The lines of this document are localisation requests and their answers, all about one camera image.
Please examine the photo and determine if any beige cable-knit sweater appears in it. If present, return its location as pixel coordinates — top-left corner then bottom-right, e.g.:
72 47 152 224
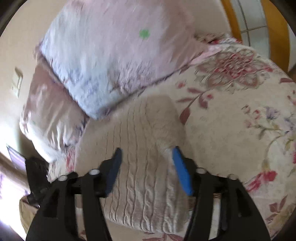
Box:
74 95 192 234

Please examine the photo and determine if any beige wall switch panel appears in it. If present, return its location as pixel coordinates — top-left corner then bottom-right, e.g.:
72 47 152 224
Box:
11 67 23 98

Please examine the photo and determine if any person's left hand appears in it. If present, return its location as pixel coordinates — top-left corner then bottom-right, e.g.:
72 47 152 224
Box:
19 196 38 234

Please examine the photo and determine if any blue lavender print pillow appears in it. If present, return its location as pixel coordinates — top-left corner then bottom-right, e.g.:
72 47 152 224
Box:
39 1 209 119

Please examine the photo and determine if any wall television screen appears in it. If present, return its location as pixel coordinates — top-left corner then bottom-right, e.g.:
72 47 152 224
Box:
7 146 26 173

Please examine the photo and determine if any pink floral pillow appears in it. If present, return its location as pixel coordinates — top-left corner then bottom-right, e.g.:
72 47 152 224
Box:
19 54 90 163

